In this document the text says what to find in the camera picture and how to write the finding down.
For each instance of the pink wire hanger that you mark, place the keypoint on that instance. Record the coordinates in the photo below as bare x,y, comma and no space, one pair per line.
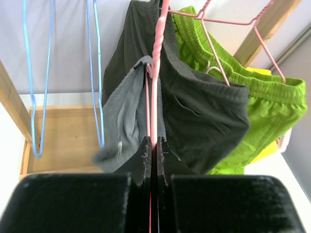
159,37
199,16
255,21

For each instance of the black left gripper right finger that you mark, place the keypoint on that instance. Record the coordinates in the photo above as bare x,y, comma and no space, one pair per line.
168,163

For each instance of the dark olive shorts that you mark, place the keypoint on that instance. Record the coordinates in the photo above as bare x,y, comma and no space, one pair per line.
205,119

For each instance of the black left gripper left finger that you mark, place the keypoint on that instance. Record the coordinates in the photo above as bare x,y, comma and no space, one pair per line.
140,163

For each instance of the wooden clothes rack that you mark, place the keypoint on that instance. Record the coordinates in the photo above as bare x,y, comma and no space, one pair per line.
69,142

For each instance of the grey shorts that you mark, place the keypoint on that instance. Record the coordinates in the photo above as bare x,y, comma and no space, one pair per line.
125,123

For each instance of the lime green shorts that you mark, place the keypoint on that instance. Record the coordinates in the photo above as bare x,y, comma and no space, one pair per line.
274,107

